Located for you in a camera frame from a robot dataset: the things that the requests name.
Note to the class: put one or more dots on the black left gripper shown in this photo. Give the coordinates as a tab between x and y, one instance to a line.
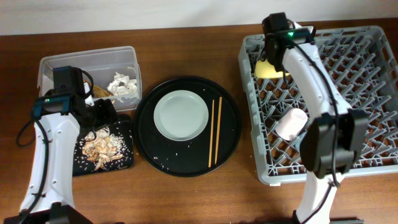
109	114

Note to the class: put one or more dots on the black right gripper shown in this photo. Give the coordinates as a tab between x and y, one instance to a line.
278	70

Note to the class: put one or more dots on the brown snack wrapper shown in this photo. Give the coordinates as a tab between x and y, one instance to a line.
99	93

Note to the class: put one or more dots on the yellow bowl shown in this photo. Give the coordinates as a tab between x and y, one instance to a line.
264	69

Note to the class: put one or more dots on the white tissue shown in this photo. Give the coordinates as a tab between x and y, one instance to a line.
123	86

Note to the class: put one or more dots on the food scraps and rice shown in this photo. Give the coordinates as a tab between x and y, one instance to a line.
104	147

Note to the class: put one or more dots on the grey plate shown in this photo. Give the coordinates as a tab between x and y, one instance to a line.
181	115

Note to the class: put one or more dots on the wooden chopstick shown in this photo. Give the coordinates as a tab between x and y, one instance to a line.
211	134
218	128

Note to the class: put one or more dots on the pink cup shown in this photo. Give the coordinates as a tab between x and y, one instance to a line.
291	124

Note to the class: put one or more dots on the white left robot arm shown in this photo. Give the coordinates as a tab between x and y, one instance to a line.
59	121

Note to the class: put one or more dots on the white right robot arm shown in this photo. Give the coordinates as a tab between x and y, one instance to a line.
332	143

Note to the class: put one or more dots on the grey dishwasher rack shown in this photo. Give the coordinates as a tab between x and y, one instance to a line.
363	68

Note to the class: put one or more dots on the black rectangular tray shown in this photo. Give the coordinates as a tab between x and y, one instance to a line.
124	161

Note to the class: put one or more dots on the clear plastic bin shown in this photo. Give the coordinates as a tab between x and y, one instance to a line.
102	65

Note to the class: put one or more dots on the round black tray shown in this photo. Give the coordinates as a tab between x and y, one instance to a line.
187	158

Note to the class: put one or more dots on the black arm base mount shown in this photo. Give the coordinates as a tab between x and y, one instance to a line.
349	221

